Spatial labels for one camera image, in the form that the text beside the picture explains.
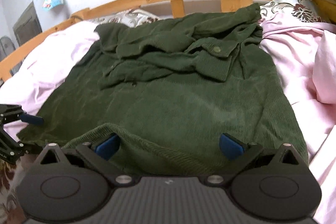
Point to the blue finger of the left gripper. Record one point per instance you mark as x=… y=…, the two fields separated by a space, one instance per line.
x=31 y=119

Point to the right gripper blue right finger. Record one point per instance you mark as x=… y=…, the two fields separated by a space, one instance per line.
x=233 y=148

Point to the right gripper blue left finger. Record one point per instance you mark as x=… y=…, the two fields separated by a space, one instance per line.
x=100 y=150

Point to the dark wall panel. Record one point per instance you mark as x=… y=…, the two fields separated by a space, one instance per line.
x=27 y=26

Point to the dark green corduroy shirt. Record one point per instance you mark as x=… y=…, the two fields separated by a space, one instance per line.
x=169 y=89

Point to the floral patterned pillow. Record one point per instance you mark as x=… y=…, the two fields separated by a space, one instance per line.
x=302 y=10

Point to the pink bed sheet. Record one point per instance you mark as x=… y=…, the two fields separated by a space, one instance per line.
x=304 y=55

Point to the wooden bed frame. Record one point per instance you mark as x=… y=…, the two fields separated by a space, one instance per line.
x=177 y=8

